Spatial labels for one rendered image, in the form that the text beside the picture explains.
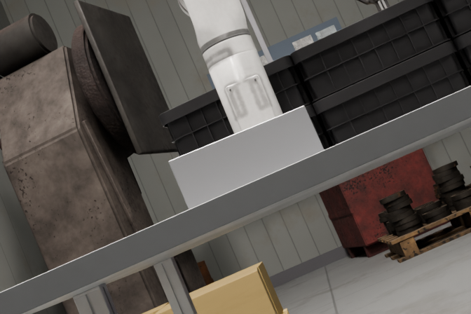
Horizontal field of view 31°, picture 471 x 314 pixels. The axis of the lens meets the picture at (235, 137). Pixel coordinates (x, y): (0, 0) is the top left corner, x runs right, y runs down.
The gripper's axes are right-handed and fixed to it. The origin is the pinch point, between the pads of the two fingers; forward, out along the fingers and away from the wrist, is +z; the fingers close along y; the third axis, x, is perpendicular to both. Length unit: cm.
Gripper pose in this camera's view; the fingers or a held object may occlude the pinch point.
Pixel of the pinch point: (384, 8)
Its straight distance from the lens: 194.1
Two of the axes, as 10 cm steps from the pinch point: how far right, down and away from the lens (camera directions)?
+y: -9.0, 4.1, 1.6
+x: -1.9, -0.3, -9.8
